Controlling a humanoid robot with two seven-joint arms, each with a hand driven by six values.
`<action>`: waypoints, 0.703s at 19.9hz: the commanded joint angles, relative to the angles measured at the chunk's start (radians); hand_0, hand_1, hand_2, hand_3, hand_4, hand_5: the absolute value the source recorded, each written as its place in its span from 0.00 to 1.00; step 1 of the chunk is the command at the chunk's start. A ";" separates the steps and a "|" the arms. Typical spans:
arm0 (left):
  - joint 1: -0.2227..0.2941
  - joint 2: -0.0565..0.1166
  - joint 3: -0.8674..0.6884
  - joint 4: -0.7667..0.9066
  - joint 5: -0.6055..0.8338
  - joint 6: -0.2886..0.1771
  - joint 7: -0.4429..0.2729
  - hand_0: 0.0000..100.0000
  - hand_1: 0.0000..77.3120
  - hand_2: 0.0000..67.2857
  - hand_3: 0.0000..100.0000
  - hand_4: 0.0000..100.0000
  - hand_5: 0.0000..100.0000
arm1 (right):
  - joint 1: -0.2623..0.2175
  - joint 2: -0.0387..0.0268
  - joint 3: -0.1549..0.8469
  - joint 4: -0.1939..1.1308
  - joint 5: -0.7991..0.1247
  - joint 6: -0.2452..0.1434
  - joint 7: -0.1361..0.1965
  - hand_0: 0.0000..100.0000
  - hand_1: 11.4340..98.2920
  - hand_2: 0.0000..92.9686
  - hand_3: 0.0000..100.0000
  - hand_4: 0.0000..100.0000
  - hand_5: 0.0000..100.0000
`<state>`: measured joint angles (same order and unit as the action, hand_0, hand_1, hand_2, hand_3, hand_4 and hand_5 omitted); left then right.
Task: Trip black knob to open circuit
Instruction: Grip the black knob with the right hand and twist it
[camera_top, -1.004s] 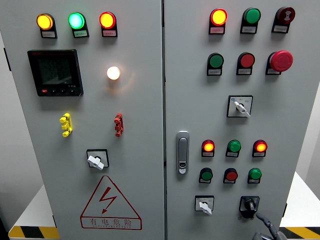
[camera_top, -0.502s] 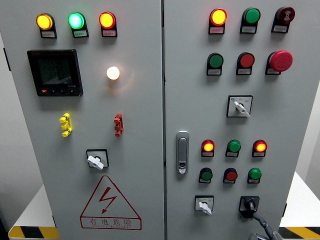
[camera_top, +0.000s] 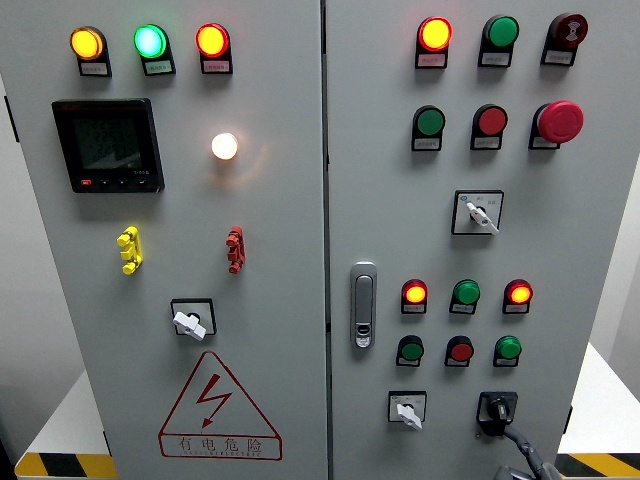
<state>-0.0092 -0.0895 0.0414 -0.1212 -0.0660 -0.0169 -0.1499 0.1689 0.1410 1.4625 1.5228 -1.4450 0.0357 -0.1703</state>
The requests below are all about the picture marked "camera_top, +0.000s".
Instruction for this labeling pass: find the black-handle turn switch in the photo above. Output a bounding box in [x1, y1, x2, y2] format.
[475, 391, 519, 440]

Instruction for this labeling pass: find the black yellow striped tape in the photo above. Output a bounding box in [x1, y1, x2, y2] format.
[558, 453, 640, 480]
[14, 452, 119, 480]

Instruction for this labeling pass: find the small green round lamp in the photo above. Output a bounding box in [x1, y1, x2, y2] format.
[494, 335, 523, 361]
[451, 279, 482, 307]

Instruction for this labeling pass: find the small red push button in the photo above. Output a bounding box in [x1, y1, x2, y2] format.
[445, 335, 476, 364]

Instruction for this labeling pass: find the small green push button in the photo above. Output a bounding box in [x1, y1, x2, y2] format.
[397, 334, 426, 363]

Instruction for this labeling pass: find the small red round lamp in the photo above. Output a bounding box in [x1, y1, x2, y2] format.
[401, 278, 429, 306]
[503, 278, 534, 306]

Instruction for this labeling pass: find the pale grey door with lock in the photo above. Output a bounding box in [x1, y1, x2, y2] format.
[324, 0, 640, 480]

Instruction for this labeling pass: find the silver door lock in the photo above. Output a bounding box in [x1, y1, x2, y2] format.
[349, 261, 379, 350]

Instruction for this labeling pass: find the red warning triangle sticker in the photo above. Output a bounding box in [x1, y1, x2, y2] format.
[158, 350, 284, 461]

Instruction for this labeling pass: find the large red push button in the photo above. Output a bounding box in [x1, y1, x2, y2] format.
[472, 103, 510, 138]

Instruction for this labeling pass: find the large red stop button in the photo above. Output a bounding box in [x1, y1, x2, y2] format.
[531, 100, 585, 145]

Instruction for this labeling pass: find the pale grey cabinet door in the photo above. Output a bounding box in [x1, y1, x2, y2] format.
[0, 0, 330, 480]

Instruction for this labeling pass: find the large green push button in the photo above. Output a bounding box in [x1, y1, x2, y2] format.
[412, 104, 447, 138]

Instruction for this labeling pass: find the large dark green lamp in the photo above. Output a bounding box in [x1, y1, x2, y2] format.
[482, 14, 521, 50]

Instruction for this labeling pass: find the dark red buzzer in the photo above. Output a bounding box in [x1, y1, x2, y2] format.
[547, 12, 589, 51]

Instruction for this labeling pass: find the large red round lamp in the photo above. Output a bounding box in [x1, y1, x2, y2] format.
[194, 23, 232, 60]
[417, 16, 454, 53]

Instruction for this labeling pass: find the white round lamp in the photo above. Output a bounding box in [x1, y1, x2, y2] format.
[210, 132, 240, 161]

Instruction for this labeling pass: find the black display meter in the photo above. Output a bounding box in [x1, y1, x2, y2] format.
[51, 98, 166, 194]

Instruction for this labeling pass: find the large bright green lamp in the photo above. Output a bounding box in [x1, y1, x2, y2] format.
[133, 23, 170, 60]

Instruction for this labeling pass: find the large yellow round lamp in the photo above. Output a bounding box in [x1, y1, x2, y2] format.
[69, 26, 107, 61]

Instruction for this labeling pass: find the small white-handle turn switch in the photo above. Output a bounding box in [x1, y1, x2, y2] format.
[387, 390, 428, 432]

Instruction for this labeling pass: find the large white-handle turn switch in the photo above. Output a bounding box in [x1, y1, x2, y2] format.
[450, 189, 505, 237]

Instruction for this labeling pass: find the small red handle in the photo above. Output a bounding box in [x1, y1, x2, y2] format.
[225, 225, 246, 275]

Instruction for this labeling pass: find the white-handle turn switch plain plate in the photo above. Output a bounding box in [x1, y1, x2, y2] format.
[170, 297, 218, 343]

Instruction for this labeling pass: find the small yellow handle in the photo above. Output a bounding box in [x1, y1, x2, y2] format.
[116, 225, 145, 276]

